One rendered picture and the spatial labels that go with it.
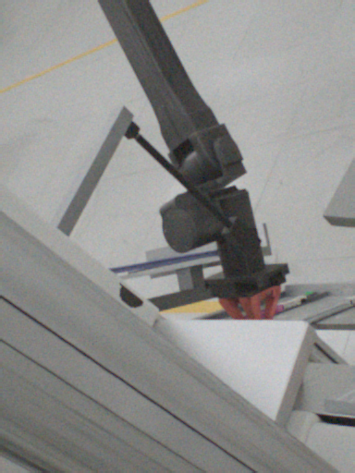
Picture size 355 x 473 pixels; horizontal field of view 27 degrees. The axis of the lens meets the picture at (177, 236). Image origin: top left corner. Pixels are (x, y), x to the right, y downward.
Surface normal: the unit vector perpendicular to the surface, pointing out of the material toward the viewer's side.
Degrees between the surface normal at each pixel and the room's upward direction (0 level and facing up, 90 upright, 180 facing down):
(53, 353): 90
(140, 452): 90
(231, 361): 0
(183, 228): 49
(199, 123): 75
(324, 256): 0
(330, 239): 0
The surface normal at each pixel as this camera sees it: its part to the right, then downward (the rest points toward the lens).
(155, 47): 0.51, -0.32
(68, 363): 0.67, -0.07
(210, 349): -0.64, -0.57
